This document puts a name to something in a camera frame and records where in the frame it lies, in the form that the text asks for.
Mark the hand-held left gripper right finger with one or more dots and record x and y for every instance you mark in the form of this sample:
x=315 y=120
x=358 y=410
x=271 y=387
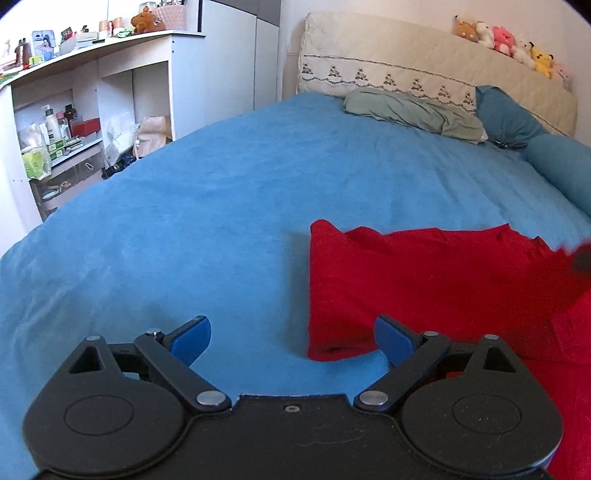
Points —
x=392 y=342

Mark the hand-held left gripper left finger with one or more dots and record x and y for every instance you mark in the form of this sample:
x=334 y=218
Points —
x=193 y=340

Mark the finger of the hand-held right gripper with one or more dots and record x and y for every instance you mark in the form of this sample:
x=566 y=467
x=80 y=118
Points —
x=582 y=258

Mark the red garment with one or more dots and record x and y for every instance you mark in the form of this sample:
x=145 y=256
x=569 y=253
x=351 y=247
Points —
x=443 y=286

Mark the blue bolster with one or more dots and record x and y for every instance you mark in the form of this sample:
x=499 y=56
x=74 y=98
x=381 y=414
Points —
x=565 y=168

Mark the blue bed blanket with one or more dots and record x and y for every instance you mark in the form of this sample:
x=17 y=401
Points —
x=194 y=221

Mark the blue pillow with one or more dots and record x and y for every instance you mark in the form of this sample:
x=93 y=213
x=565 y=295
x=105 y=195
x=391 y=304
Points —
x=505 y=120

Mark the brown paper bag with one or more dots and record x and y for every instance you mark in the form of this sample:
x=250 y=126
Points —
x=154 y=136

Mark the white plastic bag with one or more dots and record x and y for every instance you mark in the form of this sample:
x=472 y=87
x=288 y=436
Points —
x=120 y=136

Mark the green pillow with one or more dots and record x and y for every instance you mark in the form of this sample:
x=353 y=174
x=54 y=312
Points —
x=406 y=113

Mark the row of plush toys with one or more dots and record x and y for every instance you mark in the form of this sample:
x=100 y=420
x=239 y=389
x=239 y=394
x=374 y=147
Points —
x=503 y=40

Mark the green tissue pack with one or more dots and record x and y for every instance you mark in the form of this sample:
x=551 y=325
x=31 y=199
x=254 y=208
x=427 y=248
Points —
x=37 y=164

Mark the red box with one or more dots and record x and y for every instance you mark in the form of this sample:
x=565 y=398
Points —
x=86 y=127

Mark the dark brown bottle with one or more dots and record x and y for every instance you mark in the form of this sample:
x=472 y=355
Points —
x=70 y=115

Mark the white lotion bottle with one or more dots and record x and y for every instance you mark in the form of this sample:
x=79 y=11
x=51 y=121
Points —
x=51 y=124

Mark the cream quilted headboard cover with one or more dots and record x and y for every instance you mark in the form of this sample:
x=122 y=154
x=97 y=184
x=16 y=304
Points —
x=415 y=50

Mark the white wardrobe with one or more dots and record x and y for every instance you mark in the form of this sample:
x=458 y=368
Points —
x=231 y=60

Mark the white shelf unit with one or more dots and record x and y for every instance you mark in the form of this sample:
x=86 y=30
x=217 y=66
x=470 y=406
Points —
x=115 y=64

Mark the brown teddy bear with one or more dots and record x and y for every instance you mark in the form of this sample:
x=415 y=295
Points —
x=147 y=21

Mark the pink basket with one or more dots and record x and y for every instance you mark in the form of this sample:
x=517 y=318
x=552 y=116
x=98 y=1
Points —
x=171 y=16

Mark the photo frame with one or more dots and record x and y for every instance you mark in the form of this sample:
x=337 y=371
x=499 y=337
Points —
x=44 y=44

